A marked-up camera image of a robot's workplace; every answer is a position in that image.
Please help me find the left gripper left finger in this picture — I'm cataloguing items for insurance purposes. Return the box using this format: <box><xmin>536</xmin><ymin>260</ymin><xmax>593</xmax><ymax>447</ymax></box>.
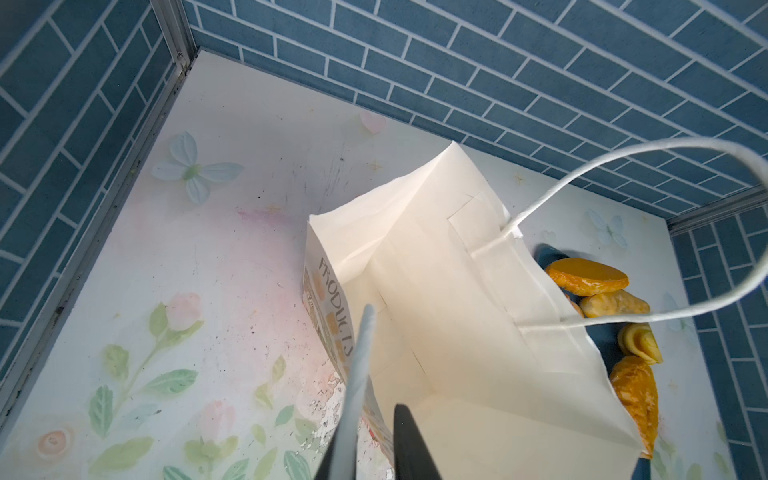
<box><xmin>314</xmin><ymin>421</ymin><xmax>359</xmax><ymax>480</ymax></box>

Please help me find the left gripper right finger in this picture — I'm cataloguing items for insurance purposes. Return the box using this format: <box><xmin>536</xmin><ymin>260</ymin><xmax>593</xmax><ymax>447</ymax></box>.
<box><xmin>393</xmin><ymin>404</ymin><xmax>442</xmax><ymax>480</ymax></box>

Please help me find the white paper bag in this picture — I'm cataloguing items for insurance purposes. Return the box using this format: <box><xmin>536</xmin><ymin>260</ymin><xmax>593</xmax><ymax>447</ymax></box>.
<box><xmin>301</xmin><ymin>136</ymin><xmax>768</xmax><ymax>480</ymax></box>

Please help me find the oval golden bread roll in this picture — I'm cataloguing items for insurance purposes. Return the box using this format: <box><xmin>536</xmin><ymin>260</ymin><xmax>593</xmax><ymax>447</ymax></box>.
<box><xmin>545</xmin><ymin>258</ymin><xmax>630</xmax><ymax>297</ymax></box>

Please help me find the striped yellow bread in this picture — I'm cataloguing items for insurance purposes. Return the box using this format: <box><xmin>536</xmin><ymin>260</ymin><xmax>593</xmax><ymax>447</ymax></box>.
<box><xmin>580</xmin><ymin>290</ymin><xmax>650</xmax><ymax>318</ymax></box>

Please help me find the teal tray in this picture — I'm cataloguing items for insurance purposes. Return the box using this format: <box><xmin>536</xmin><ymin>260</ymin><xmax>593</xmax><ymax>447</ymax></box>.
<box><xmin>534</xmin><ymin>244</ymin><xmax>651</xmax><ymax>480</ymax></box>

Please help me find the small rolled croissant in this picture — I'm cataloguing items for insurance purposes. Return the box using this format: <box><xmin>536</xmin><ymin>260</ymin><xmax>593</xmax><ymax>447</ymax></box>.
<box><xmin>617</xmin><ymin>323</ymin><xmax>663</xmax><ymax>365</ymax></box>

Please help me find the large yellow ring bread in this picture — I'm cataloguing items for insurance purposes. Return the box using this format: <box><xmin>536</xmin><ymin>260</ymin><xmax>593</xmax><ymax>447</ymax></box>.
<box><xmin>610</xmin><ymin>356</ymin><xmax>659</xmax><ymax>460</ymax></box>

